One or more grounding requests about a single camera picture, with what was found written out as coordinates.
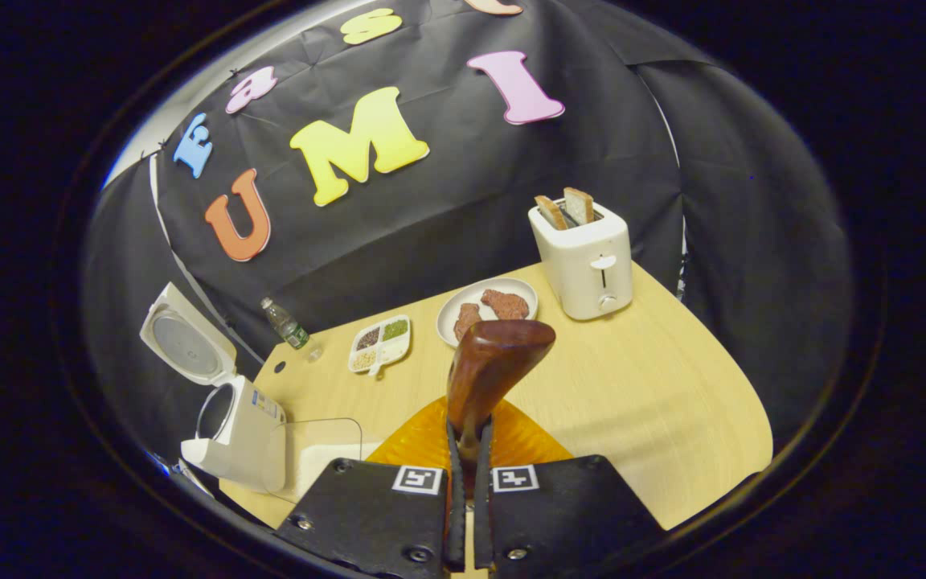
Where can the white rice cooker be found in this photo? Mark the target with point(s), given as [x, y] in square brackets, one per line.
[250, 434]

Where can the white round plate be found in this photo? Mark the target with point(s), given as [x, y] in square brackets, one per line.
[444, 318]

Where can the brown meat piece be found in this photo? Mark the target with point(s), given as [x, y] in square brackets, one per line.
[467, 320]
[507, 304]

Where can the brown wooden spoon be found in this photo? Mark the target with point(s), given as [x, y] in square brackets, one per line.
[495, 354]

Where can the toast slice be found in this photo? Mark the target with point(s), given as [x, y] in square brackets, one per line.
[551, 213]
[579, 205]

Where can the black backdrop cloth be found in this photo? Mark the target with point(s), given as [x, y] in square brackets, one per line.
[471, 185]

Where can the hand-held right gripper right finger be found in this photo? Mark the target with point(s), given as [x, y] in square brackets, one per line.
[483, 498]

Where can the clear plastic water bottle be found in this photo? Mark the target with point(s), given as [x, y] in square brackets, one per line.
[290, 330]

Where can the white divided grain dish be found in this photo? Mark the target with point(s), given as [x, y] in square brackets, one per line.
[383, 342]

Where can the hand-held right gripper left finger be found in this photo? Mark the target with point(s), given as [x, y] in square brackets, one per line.
[455, 498]

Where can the white toaster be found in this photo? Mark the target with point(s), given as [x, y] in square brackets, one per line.
[583, 273]

